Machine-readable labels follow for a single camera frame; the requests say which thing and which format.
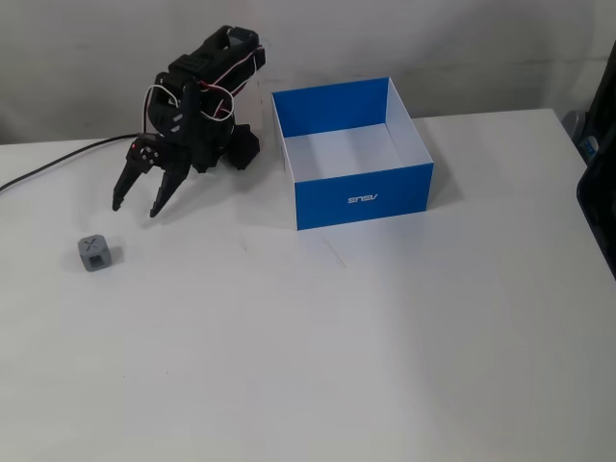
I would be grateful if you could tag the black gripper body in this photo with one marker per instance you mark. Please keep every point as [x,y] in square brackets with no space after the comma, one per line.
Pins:
[161,161]

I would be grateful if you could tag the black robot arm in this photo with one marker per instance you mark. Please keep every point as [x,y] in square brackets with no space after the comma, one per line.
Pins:
[212,53]

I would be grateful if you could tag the black plastic hard case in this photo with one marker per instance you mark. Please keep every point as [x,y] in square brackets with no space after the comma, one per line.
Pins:
[601,216]

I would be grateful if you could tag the gray plastic object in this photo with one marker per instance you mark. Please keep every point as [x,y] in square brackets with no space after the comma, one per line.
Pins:
[575,122]

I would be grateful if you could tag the blue and white cardboard box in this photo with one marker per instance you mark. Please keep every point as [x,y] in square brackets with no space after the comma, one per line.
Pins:
[361,202]

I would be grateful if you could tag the gray cube block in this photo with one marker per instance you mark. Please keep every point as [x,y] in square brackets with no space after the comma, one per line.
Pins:
[94,252]

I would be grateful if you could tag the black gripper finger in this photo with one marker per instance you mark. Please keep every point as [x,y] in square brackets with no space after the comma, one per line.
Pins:
[137,166]
[171,185]

